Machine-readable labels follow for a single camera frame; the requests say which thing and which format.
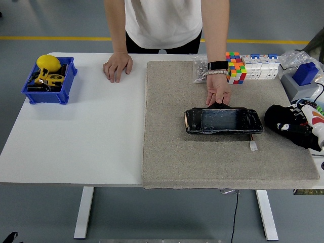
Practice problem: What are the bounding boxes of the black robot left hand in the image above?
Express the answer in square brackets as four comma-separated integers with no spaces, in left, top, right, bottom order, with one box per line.
[0,231,19,243]

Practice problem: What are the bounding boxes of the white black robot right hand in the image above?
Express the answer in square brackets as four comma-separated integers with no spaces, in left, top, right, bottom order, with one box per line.
[276,100,324,152]

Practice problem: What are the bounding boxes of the person's right hand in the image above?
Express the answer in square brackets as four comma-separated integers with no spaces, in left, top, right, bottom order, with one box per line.
[102,52,134,84]

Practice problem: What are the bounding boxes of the person's left hand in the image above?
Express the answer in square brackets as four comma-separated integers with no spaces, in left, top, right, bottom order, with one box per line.
[205,74,231,107]

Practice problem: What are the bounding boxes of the black glossy display panel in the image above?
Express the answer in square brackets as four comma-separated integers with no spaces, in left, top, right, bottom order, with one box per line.
[184,102,264,136]

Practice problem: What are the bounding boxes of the black rag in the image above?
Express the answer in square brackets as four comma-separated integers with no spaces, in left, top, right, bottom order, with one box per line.
[264,104,322,152]

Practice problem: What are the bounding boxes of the black wristwatch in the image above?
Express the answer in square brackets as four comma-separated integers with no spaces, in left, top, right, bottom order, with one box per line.
[207,60,229,71]

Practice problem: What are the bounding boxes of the clear bag of metal nuts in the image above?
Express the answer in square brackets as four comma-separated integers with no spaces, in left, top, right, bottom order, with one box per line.
[189,54,210,85]

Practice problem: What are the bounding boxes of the multicolour puzzle cube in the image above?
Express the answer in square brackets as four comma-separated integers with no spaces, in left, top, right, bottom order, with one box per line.
[226,52,241,64]
[227,61,248,85]

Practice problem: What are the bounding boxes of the white circuit breaker blue tab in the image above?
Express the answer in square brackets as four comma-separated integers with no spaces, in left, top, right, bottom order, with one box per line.
[260,54,280,80]
[241,54,263,80]

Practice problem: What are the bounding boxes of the blue block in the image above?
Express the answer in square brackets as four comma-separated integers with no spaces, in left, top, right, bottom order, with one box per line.
[293,62,318,87]

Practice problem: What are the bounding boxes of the person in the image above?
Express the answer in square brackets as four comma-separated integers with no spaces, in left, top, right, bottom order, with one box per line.
[124,0,203,55]

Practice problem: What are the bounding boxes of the grey box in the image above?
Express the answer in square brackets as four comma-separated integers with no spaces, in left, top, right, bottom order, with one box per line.
[280,72,321,103]

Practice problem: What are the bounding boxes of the yellow tape measure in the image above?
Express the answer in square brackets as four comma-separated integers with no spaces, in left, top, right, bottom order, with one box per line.
[45,73,65,87]

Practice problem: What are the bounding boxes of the yellow lemon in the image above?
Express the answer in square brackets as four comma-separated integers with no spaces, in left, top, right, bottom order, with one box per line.
[36,54,62,72]

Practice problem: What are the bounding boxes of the blue plastic bin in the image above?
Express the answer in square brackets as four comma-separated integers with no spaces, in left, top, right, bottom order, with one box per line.
[21,57,78,105]

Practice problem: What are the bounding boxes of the grey-brown mat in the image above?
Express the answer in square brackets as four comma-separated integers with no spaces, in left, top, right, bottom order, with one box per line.
[142,60,320,190]

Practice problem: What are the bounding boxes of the yellow black hand tool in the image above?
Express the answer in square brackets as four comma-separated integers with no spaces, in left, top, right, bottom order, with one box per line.
[34,67,50,85]

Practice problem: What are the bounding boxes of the crumpled clear plastic bag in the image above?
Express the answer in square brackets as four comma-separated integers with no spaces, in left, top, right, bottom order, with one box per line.
[278,50,324,84]

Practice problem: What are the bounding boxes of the white table leg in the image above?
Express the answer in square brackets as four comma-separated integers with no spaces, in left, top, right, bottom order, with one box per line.
[73,186,95,240]
[255,188,279,241]

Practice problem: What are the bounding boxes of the bead bracelet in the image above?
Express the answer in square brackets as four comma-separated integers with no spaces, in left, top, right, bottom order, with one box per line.
[204,69,229,76]

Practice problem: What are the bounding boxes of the thin black hanging cable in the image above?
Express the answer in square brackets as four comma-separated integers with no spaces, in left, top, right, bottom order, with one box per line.
[230,188,240,243]

